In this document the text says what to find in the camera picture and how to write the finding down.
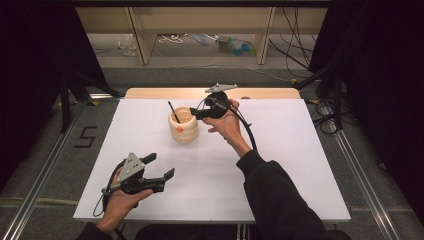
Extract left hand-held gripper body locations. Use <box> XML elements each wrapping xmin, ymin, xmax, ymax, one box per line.
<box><xmin>116</xmin><ymin>151</ymin><xmax>166</xmax><ymax>196</ymax></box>

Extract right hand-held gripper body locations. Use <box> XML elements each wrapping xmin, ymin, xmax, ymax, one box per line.
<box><xmin>202</xmin><ymin>82</ymin><xmax>239</xmax><ymax>120</ymax></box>

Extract cream ribbed pen holder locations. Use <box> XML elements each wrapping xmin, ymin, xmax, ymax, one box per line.
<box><xmin>167</xmin><ymin>106</ymin><xmax>200</xmax><ymax>143</ymax></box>

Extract black pen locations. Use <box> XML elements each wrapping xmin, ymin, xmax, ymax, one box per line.
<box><xmin>167</xmin><ymin>100</ymin><xmax>182</xmax><ymax>124</ymax></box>

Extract person's right hand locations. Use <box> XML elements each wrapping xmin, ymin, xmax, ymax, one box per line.
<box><xmin>202</xmin><ymin>98</ymin><xmax>253</xmax><ymax>158</ymax></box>

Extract person's left hand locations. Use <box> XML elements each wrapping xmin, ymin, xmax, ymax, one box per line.
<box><xmin>96</xmin><ymin>168</ymin><xmax>154</xmax><ymax>234</ymax></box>

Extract white board table cover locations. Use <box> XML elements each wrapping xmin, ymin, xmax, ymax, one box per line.
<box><xmin>72</xmin><ymin>98</ymin><xmax>352</xmax><ymax>224</ymax></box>

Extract wooden table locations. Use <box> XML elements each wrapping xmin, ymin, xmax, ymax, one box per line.
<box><xmin>124</xmin><ymin>87</ymin><xmax>302</xmax><ymax>100</ymax></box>

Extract colourful plastic bag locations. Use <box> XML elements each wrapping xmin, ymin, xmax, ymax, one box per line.
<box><xmin>216</xmin><ymin>34</ymin><xmax>256</xmax><ymax>57</ymax></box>

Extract wooden shelf unit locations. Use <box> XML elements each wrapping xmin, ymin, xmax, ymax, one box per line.
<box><xmin>75</xmin><ymin>6</ymin><xmax>329</xmax><ymax>66</ymax></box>

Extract black metal stand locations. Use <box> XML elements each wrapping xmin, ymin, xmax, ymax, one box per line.
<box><xmin>293</xmin><ymin>63</ymin><xmax>345</xmax><ymax>131</ymax></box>
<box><xmin>59</xmin><ymin>71</ymin><xmax>122</xmax><ymax>134</ymax></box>

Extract white table leg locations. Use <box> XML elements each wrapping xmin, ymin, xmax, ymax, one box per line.
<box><xmin>235</xmin><ymin>223</ymin><xmax>250</xmax><ymax>240</ymax></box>

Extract clear plastic bottle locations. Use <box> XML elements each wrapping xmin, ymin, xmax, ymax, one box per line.
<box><xmin>117</xmin><ymin>33</ymin><xmax>138</xmax><ymax>57</ymax></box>

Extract black curtain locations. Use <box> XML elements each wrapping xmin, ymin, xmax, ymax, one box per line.
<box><xmin>0</xmin><ymin>0</ymin><xmax>118</xmax><ymax>193</ymax></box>
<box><xmin>308</xmin><ymin>0</ymin><xmax>424</xmax><ymax>216</ymax></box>

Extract left hand-held gripper cable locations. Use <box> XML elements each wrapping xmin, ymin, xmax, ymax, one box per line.
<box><xmin>92</xmin><ymin>159</ymin><xmax>128</xmax><ymax>240</ymax></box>

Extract hand-held gripper cable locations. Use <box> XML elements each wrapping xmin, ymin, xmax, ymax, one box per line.
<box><xmin>92</xmin><ymin>159</ymin><xmax>128</xmax><ymax>240</ymax></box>
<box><xmin>195</xmin><ymin>98</ymin><xmax>259</xmax><ymax>152</ymax></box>

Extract right hand-held gripper cable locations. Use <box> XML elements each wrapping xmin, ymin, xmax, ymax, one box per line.
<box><xmin>195</xmin><ymin>98</ymin><xmax>259</xmax><ymax>152</ymax></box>

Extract white rope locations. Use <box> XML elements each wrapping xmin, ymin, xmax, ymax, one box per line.
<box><xmin>158</xmin><ymin>33</ymin><xmax>188</xmax><ymax>45</ymax></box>

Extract aluminium floor rail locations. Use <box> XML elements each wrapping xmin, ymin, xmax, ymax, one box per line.
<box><xmin>328</xmin><ymin>119</ymin><xmax>402</xmax><ymax>240</ymax></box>
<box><xmin>0</xmin><ymin>99</ymin><xmax>88</xmax><ymax>240</ymax></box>

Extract hanging black cables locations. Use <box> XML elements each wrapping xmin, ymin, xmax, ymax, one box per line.
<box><xmin>268</xmin><ymin>6</ymin><xmax>318</xmax><ymax>80</ymax></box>

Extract black frame bar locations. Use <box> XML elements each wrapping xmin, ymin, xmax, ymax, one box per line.
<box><xmin>71</xmin><ymin>0</ymin><xmax>334</xmax><ymax>9</ymax></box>

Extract coiled black floor cables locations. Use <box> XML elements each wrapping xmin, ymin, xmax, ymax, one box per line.
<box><xmin>312</xmin><ymin>99</ymin><xmax>348</xmax><ymax>136</ymax></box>

